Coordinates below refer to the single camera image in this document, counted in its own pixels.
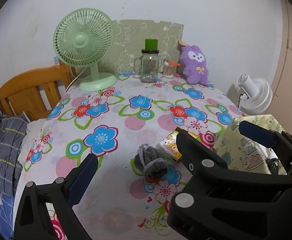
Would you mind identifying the green patterned board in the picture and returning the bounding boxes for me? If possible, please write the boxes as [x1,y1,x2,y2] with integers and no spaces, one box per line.
[111,19,184,74]

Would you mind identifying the white floor fan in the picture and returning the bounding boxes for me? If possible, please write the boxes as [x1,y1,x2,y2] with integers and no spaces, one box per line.
[237,73,273,117]

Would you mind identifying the glass jar with handle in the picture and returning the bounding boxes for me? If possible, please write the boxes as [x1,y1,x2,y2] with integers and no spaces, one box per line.
[134,49,160,83]

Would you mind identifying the grey socks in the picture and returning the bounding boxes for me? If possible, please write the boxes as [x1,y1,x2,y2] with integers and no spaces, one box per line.
[134,144,168,177]

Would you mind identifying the cotton swab container orange lid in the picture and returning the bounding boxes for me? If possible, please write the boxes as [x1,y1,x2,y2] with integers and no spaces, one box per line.
[163,59,181,78]

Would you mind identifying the white fan cable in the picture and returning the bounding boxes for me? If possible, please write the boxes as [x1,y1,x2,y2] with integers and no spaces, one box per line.
[65,66,86,92]

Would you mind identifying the green plastic cup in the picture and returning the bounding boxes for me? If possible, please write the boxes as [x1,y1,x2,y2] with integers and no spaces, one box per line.
[145,39,159,52]

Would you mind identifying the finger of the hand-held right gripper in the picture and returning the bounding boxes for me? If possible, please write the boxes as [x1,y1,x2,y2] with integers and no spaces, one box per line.
[238,120,292,188]
[167,127,292,240]

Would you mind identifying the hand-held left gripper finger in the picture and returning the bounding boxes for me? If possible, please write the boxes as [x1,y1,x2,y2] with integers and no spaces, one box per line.
[13,153,99,240]

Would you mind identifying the yellow printed storage box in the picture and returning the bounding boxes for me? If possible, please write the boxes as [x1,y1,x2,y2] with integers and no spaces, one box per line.
[215,114,288,175]

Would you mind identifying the floral tablecloth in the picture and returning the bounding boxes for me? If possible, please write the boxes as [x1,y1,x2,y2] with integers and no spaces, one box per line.
[13,71,247,240]

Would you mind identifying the wooden headboard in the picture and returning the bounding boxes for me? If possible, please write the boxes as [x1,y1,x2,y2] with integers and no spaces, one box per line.
[0,64,77,122]

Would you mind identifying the purple plush toy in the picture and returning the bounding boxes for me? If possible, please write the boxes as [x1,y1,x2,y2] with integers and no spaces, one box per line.
[178,40,210,85]

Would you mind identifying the grey plaid pillow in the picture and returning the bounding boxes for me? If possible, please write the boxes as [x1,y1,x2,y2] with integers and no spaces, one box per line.
[0,107,31,197]

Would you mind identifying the green desk fan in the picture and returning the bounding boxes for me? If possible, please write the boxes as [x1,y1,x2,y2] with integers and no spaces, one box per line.
[53,8,117,92]

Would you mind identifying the blue patterned bedsheet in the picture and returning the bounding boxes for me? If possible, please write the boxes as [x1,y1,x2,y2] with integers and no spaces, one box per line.
[0,192,15,239]

